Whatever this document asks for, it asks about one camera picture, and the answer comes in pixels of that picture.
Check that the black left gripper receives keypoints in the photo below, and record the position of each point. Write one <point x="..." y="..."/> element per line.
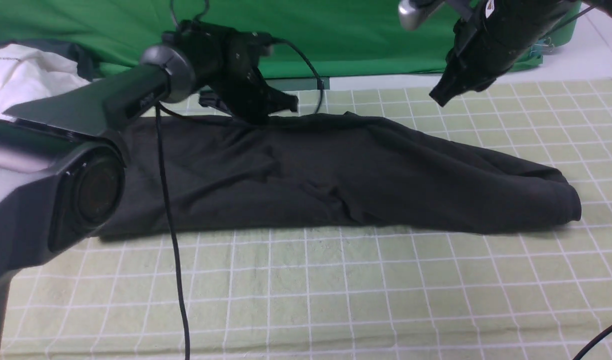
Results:
<point x="217" y="57"/>

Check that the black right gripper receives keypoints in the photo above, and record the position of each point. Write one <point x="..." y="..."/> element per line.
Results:
<point x="475" y="62"/>

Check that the dark gray long-sleeve shirt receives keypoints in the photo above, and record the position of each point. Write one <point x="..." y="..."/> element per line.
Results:
<point x="326" y="170"/>

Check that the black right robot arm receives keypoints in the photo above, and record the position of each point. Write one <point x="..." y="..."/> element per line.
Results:
<point x="519" y="23"/>

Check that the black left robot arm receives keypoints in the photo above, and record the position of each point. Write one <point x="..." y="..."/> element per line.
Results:
<point x="63" y="158"/>

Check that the crumpled white shirt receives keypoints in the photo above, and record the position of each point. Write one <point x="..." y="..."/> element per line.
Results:
<point x="28" y="74"/>

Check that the blue binder clip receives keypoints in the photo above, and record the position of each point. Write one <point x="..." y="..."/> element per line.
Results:
<point x="543" y="47"/>

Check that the green backdrop cloth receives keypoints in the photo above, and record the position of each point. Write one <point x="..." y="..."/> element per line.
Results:
<point x="339" y="37"/>

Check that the light green checkered tablecloth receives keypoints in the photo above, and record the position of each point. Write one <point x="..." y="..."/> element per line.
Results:
<point x="357" y="293"/>

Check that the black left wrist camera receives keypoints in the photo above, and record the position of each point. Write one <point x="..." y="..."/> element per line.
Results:
<point x="263" y="43"/>

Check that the dark green metal frame base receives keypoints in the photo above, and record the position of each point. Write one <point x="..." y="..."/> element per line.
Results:
<point x="294" y="84"/>

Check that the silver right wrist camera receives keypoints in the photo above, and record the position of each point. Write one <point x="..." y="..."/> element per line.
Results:
<point x="413" y="13"/>

